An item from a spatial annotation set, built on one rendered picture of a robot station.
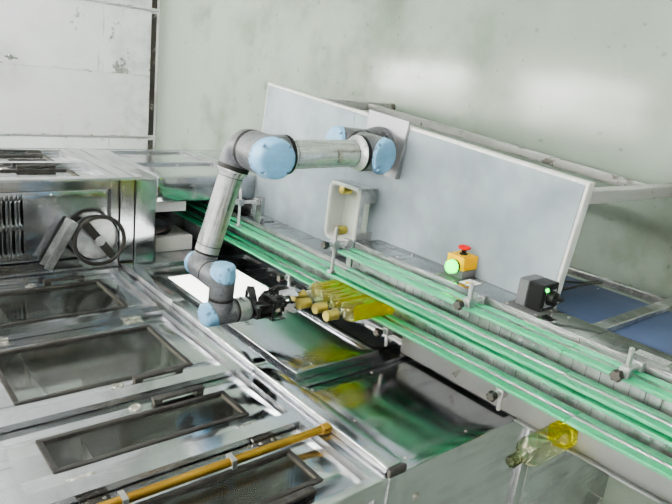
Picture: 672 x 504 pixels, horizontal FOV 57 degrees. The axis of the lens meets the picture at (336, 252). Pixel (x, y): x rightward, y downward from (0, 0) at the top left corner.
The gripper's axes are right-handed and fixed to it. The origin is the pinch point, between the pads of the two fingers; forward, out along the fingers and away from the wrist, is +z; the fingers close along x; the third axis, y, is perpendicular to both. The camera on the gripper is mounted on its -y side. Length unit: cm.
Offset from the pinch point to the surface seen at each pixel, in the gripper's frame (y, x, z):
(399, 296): 25.0, 6.9, 22.7
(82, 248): -89, -10, -39
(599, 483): 75, -61, 98
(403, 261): 18.8, 16.2, 28.4
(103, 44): -368, 53, 69
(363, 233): -9.8, 15.9, 36.0
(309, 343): 10.5, -12.4, 0.1
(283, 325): -5.2, -13.3, 0.7
